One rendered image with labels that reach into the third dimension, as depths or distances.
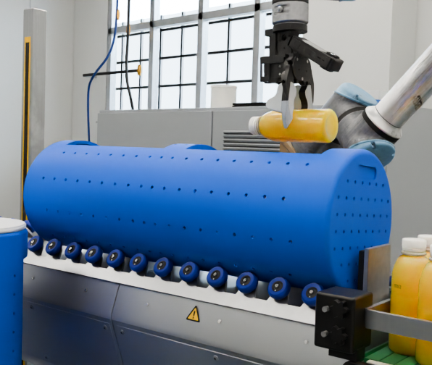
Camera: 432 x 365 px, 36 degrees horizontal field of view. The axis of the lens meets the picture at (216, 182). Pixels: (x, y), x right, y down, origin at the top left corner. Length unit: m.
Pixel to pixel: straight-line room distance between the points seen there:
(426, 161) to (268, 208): 2.15
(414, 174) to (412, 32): 1.39
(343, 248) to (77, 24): 6.05
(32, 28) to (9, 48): 4.24
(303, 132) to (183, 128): 2.54
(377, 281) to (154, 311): 0.48
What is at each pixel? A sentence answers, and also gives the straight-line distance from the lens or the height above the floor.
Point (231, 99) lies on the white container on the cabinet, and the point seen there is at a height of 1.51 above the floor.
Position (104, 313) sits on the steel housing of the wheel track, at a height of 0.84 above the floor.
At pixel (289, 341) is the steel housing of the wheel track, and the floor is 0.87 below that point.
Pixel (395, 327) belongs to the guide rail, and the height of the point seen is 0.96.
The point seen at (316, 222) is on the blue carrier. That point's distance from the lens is 1.21.
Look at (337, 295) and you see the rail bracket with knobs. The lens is 1.10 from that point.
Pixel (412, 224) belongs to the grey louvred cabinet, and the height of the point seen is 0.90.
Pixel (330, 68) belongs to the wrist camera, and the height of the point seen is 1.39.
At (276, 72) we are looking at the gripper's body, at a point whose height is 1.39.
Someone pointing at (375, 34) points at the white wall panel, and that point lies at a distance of 4.26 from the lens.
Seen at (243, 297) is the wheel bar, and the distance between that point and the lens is 1.36.
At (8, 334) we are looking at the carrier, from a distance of 1.59.
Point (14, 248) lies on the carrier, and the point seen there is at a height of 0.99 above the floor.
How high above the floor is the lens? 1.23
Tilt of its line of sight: 3 degrees down
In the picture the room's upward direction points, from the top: 2 degrees clockwise
